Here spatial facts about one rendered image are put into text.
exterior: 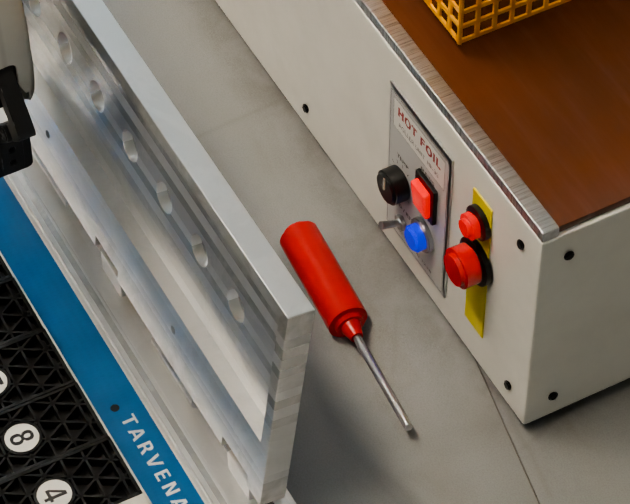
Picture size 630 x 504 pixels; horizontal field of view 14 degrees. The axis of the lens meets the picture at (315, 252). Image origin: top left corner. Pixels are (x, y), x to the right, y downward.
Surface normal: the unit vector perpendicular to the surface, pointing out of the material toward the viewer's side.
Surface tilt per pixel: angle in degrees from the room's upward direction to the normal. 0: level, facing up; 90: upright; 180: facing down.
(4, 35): 83
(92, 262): 0
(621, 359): 90
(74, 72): 83
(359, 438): 0
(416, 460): 0
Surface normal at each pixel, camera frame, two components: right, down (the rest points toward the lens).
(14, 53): 0.53, 0.60
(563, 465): 0.00, -0.64
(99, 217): -0.87, 0.29
